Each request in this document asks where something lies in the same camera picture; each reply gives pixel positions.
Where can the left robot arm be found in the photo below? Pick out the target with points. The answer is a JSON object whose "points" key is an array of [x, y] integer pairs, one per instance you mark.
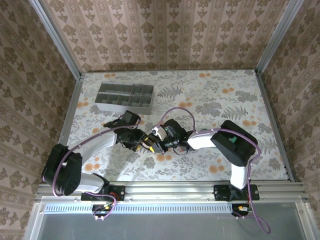
{"points": [[100, 145]]}

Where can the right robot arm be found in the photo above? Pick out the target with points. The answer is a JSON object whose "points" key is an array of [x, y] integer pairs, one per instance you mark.
{"points": [[200, 140]]}

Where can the grey divided organizer tray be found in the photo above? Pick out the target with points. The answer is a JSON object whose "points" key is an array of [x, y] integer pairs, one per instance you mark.
{"points": [[125, 110]]}

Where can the floral table mat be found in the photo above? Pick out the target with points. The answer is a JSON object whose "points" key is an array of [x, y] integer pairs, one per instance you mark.
{"points": [[212, 105]]}

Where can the grey metal panel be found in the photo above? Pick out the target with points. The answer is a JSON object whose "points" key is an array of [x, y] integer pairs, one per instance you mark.
{"points": [[162, 227]]}

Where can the aluminium mounting rail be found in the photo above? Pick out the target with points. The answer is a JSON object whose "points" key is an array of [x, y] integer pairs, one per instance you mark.
{"points": [[170, 191]]}

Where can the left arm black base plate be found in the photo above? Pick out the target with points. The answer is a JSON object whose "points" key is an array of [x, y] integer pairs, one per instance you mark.
{"points": [[117, 192]]}

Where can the aluminium table side rail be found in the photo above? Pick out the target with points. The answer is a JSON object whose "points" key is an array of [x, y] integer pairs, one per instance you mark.
{"points": [[275, 125], [68, 117]]}

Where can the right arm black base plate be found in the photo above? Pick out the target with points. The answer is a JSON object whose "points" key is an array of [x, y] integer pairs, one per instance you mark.
{"points": [[220, 193]]}

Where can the aluminium frame post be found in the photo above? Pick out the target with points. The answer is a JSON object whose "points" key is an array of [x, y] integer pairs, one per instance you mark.
{"points": [[57, 40], [277, 37]]}

